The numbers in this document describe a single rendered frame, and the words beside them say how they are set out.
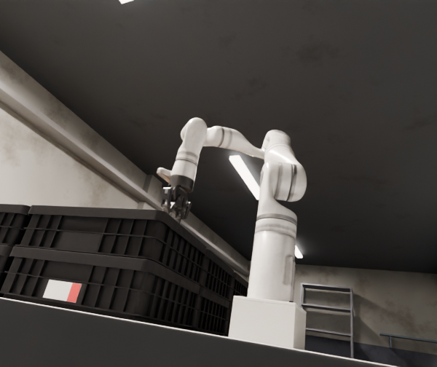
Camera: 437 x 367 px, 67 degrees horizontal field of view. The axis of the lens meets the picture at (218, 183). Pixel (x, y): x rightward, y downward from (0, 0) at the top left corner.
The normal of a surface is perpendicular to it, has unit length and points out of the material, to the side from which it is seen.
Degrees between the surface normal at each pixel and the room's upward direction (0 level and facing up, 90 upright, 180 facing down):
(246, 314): 90
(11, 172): 90
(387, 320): 90
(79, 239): 90
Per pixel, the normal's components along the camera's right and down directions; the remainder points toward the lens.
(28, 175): 0.91, -0.03
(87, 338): -0.38, -0.45
